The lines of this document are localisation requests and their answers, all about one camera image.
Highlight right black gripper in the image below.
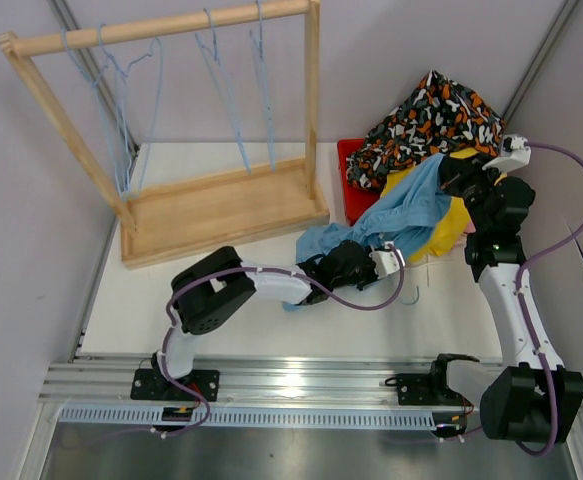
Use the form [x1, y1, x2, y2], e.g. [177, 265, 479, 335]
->
[436, 152, 504, 233]

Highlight yellow shorts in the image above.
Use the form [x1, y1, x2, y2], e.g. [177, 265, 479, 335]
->
[376, 154, 471, 262]

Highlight light blue shorts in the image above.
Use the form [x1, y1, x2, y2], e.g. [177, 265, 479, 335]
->
[296, 153, 451, 263]

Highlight camouflage orange black shorts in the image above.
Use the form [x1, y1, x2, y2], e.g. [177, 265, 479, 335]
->
[345, 70, 505, 192]

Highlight blue hanger of pink shorts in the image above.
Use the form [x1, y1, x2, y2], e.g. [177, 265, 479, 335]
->
[249, 1, 276, 171]

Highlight blue hanger of yellow shorts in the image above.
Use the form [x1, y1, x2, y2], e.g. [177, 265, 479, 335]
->
[195, 8, 251, 174]

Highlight light blue wire hanger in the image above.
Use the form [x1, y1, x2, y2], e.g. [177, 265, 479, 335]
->
[60, 29, 135, 200]

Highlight blue hanger of camouflage shorts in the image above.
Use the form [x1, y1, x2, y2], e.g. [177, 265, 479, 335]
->
[94, 23, 164, 200]

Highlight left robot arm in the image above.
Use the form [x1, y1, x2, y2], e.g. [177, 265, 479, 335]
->
[151, 240, 379, 400]

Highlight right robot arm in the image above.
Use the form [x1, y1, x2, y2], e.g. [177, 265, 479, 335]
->
[427, 156, 583, 456]

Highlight red plastic tray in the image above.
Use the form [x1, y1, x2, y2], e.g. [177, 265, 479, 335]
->
[337, 138, 380, 226]

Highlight wooden clothes rack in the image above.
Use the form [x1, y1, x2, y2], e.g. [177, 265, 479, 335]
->
[0, 1, 329, 269]

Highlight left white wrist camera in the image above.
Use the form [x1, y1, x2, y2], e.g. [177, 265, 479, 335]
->
[370, 242, 405, 279]

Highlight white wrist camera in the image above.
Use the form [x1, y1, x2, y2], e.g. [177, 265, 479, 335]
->
[482, 134, 531, 174]
[370, 242, 405, 279]

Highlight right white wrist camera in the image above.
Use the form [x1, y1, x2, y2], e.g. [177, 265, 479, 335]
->
[482, 134, 531, 174]

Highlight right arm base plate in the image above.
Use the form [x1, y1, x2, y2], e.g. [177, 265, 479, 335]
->
[384, 373, 472, 407]

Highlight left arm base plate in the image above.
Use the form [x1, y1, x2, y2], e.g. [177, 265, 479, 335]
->
[129, 367, 221, 403]

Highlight aluminium mounting rail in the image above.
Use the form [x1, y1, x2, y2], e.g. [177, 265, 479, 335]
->
[38, 355, 580, 431]

